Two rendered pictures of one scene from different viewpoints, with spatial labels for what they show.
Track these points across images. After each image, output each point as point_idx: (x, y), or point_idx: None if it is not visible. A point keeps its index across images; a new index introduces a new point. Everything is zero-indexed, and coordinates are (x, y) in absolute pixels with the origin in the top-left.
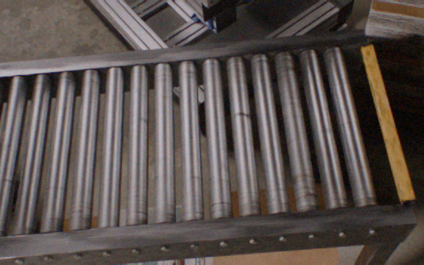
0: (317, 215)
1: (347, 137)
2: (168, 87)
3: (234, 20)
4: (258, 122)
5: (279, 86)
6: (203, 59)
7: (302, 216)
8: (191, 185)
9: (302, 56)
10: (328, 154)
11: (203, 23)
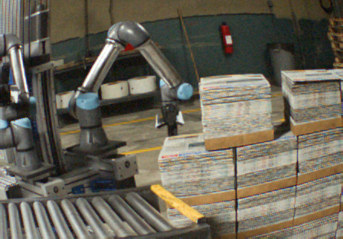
0: (135, 236)
1: (151, 214)
2: (27, 208)
3: (73, 230)
4: (86, 219)
5: (97, 208)
6: (46, 201)
7: (125, 237)
8: (47, 232)
9: (109, 198)
10: (138, 220)
11: (53, 230)
